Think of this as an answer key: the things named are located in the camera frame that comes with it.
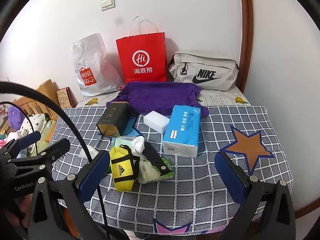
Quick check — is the red Haidilao paper bag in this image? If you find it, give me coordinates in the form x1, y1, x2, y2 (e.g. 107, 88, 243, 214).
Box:
116, 15, 168, 83

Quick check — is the purple towel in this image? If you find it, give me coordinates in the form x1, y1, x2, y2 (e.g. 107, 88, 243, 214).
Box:
113, 81, 209, 117

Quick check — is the person's left hand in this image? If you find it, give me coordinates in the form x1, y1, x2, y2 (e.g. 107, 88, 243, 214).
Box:
4, 194, 33, 228

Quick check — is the newspaper with lemon print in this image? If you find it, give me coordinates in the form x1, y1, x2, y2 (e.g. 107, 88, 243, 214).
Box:
76, 87, 250, 107

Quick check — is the beige Nike pouch bag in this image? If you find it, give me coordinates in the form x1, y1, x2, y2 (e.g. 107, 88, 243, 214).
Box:
168, 50, 239, 91

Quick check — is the white wall switch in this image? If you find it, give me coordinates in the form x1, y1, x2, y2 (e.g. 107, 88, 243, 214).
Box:
100, 0, 116, 11

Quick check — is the yellow Adidas mini bag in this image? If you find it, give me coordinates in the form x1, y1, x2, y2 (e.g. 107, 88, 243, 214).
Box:
109, 145, 139, 192

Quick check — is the black strap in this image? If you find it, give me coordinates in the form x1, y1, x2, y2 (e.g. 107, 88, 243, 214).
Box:
142, 141, 171, 174

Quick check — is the purple plush toy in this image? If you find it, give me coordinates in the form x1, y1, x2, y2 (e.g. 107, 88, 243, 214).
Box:
8, 106, 25, 132

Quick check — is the white foam mesh sleeve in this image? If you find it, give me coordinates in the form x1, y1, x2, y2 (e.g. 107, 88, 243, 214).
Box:
78, 144, 99, 160

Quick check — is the green tissue packet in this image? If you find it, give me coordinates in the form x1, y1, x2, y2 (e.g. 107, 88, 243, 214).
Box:
138, 159, 174, 184

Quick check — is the white glove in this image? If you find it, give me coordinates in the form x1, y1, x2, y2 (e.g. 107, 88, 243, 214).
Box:
131, 136, 145, 155

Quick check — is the white sponge block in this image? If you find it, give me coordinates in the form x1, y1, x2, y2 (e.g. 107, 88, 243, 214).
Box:
143, 111, 170, 134

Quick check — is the brown wooden door frame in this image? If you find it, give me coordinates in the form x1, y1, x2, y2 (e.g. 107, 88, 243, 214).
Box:
236, 0, 254, 93

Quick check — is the blue tissue pack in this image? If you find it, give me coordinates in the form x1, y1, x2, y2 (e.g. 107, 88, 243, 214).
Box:
162, 105, 201, 158

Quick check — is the black cable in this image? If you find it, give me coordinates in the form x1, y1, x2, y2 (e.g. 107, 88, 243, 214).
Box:
0, 81, 111, 240

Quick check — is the white dotted bedding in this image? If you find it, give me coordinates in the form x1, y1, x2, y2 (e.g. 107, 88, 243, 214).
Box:
1, 114, 56, 156

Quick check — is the dark green tea tin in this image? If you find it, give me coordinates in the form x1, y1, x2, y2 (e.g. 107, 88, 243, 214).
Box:
97, 101, 130, 137

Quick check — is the white Miniso plastic bag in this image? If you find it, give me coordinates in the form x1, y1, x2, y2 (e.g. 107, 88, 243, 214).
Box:
72, 33, 124, 97

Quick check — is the grey checked tablecloth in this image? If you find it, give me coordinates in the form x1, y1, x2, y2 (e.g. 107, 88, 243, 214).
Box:
51, 106, 293, 235

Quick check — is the wooden bed headboard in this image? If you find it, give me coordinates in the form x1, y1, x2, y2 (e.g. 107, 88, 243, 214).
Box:
1, 79, 60, 121

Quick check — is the brown patterned box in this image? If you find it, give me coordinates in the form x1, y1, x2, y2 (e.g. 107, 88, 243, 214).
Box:
56, 87, 74, 109

